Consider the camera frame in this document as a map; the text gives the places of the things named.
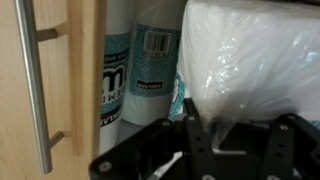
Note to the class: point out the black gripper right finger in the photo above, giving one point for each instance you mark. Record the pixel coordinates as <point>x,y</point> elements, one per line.
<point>290,153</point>

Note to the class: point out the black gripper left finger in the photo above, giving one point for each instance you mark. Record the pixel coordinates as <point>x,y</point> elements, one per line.
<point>160,146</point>

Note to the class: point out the white blue-label canister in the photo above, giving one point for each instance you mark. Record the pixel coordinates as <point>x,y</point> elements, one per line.
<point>250,60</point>

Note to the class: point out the wrapped paper towel roll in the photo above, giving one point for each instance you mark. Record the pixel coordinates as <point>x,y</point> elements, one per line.
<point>176,96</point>
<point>115,66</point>
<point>153,66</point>

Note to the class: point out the wooden cabinet door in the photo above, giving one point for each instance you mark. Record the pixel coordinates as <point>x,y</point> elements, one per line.
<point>73,83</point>

